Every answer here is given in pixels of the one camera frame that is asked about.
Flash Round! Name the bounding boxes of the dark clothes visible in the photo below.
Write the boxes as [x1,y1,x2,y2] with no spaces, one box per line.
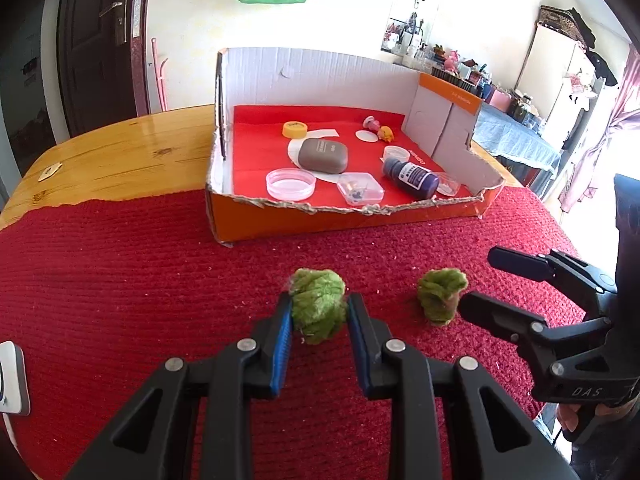
[539,5,620,87]

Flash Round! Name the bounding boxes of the pink curtain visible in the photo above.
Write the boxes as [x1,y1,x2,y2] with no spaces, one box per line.
[560,47,640,213]

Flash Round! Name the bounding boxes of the clear square plastic box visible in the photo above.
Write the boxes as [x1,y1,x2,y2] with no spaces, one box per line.
[337,172,385,206]

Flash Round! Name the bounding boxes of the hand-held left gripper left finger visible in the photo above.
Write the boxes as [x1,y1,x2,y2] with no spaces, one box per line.
[65,292,294,480]

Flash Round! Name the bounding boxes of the wall mirror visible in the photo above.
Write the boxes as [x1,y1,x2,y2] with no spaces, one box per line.
[381,0,445,57]

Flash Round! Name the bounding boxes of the dark brown door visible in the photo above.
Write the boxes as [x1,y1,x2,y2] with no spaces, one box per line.
[56,0,152,137]

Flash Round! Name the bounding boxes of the brown soap-shaped case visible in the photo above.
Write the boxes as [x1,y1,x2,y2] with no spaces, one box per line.
[298,138,347,174]

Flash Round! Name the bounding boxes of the red sheet with white print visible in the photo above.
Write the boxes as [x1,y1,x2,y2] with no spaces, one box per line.
[227,105,473,211]

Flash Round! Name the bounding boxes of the red knitted tablecloth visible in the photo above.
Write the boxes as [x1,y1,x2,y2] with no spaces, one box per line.
[0,185,587,480]

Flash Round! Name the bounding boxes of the clear pink round dish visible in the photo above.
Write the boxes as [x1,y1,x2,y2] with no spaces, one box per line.
[266,168,317,202]

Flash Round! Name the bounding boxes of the small clear plastic cup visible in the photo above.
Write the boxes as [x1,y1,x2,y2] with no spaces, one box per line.
[435,172,462,197]

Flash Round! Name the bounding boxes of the person's right hand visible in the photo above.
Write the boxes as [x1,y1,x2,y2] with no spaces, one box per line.
[556,402,586,442]

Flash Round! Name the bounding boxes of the pink shoehorn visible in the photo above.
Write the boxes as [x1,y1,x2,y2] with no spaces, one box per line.
[149,37,169,113]

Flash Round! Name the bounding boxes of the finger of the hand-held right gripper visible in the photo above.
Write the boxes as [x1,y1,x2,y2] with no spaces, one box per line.
[459,291,615,387]
[487,246,620,302]

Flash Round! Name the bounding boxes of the green plush toy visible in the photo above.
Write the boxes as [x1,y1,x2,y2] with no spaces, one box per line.
[289,268,347,345]
[417,268,469,326]

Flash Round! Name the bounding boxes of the orange and white cardboard box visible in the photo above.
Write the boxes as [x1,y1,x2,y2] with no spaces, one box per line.
[206,47,503,248]

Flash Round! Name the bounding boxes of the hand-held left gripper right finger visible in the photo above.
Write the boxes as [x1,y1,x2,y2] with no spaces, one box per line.
[346,292,581,480]

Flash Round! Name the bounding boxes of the dark purple bottle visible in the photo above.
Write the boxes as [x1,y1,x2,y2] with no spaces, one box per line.
[382,157,441,199]

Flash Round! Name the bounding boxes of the white device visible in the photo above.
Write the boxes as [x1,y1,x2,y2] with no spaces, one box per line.
[0,341,31,417]

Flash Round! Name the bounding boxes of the white refrigerator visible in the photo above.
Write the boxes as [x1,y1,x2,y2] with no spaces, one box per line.
[515,7,601,138]

